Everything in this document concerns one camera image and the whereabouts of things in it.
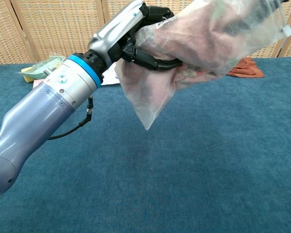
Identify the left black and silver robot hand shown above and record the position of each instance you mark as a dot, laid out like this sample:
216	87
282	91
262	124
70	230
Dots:
125	31

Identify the green comb in clear wrapper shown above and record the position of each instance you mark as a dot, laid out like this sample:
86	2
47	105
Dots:
44	66

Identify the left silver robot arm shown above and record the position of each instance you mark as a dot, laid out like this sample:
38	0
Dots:
43	109

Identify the brown folded cloth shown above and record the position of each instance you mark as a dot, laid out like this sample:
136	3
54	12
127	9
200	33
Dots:
247	69

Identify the bamboo folding screen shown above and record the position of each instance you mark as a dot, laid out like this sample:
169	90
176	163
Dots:
50	26

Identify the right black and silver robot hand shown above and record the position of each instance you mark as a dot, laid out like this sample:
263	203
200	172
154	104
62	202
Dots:
254	13

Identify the frosted plastic zip bag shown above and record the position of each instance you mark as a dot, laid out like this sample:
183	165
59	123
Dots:
196	60

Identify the pink floral garment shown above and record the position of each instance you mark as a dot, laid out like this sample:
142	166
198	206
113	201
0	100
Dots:
184	43

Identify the yellow sponge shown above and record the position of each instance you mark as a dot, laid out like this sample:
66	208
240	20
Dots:
29	77

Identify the white wet wipes pack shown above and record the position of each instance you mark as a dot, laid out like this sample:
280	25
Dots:
110	77

